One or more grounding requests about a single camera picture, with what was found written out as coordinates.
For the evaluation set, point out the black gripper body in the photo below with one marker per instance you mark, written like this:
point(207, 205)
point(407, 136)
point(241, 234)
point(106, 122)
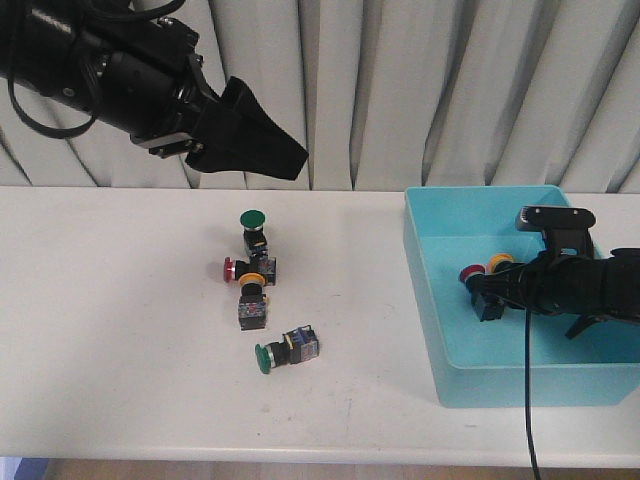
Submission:
point(153, 88)
point(530, 287)

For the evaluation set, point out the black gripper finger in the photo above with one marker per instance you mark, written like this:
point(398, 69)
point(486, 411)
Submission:
point(494, 304)
point(502, 283)
point(256, 133)
point(214, 131)

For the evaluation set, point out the red push button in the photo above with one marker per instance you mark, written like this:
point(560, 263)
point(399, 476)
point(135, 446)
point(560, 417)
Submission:
point(465, 277)
point(263, 265)

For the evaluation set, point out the yellow push button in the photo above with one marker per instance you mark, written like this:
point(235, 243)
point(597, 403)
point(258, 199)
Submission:
point(252, 304)
point(499, 262)

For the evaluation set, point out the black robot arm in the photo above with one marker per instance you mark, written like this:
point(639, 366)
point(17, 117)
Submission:
point(594, 290)
point(51, 47)

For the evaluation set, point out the teal plastic box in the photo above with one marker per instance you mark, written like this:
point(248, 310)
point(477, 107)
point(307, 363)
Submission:
point(479, 364)

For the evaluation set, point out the upright green push button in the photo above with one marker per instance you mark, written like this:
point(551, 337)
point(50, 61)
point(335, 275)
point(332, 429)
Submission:
point(255, 240)

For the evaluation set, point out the lying red push button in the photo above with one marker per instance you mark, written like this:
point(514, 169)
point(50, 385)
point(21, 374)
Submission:
point(263, 265)

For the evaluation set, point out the lying yellow push button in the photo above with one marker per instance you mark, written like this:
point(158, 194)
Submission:
point(252, 304)

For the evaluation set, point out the grey pleated curtain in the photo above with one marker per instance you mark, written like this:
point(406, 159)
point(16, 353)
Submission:
point(391, 94)

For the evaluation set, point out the lying green push button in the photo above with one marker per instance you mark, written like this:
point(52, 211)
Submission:
point(297, 346)

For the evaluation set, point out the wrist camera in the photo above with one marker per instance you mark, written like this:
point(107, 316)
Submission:
point(565, 230)

